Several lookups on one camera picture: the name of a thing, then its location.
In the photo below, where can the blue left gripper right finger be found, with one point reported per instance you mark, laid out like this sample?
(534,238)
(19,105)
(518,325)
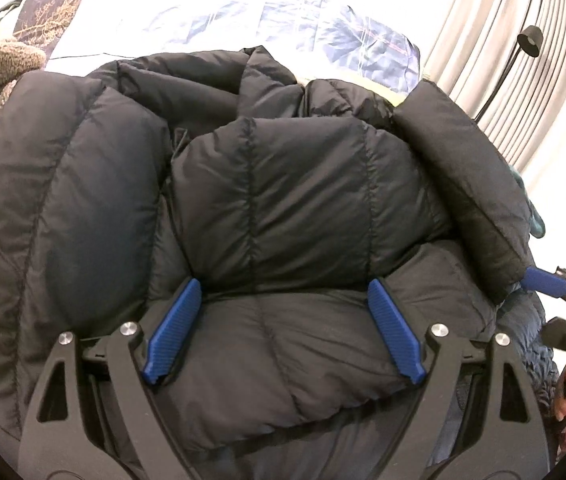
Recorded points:
(401,342)

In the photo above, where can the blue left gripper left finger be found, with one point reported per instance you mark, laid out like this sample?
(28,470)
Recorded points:
(165,329)

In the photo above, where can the black floor lamp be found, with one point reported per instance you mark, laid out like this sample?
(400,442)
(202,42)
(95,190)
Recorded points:
(529,42)

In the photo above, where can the dark patterned bed sheet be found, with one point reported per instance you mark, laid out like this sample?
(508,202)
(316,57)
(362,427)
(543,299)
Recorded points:
(41,23)

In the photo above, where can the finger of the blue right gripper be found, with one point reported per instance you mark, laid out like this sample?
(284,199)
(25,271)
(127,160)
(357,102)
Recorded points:
(549,284)

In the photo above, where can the blue plaid quilt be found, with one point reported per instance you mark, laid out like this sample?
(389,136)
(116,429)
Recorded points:
(312,38)

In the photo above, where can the black puffer jacket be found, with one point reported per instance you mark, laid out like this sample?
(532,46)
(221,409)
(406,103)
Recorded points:
(284,200)

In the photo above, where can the dark teal folded garment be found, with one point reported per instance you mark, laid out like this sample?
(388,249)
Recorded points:
(537,223)

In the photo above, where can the grey pleated curtain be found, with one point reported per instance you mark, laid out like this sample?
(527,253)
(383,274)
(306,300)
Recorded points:
(471,50)

